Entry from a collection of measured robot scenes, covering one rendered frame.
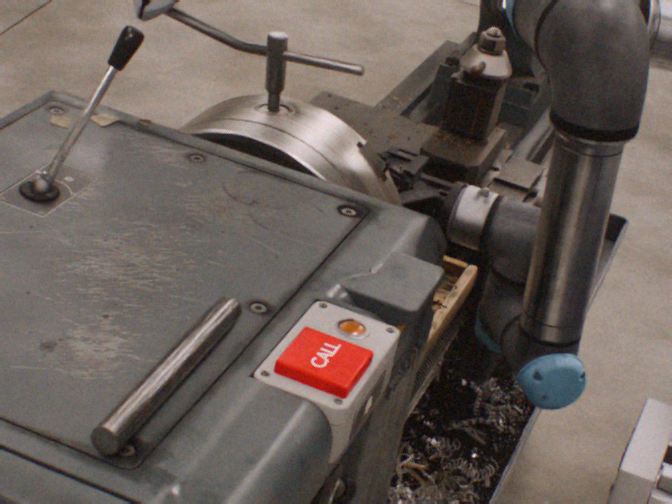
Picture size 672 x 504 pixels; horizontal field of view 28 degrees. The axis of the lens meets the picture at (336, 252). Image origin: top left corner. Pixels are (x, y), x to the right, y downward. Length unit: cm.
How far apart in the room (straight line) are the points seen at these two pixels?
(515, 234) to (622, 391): 188
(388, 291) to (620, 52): 42
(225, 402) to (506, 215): 75
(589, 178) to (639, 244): 278
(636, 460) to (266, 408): 43
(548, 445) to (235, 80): 204
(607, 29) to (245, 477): 71
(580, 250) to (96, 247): 60
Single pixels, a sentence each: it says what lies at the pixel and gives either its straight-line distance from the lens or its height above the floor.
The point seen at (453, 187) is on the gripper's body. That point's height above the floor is 111.
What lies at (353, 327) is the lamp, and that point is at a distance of 109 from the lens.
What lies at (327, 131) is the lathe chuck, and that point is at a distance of 149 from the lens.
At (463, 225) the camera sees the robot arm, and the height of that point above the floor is 108.
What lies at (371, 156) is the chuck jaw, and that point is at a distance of 152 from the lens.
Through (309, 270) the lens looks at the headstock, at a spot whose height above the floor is 125.
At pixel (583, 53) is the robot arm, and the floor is 138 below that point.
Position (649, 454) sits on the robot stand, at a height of 112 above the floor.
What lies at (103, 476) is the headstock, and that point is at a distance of 92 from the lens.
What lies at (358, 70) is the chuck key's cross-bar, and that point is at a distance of 144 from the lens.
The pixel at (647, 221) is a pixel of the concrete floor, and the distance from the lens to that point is 442.
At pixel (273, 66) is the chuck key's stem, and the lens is 147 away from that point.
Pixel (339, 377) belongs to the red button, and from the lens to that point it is 102.
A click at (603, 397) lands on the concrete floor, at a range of 347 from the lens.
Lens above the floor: 184
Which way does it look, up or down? 29 degrees down
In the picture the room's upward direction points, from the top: 12 degrees clockwise
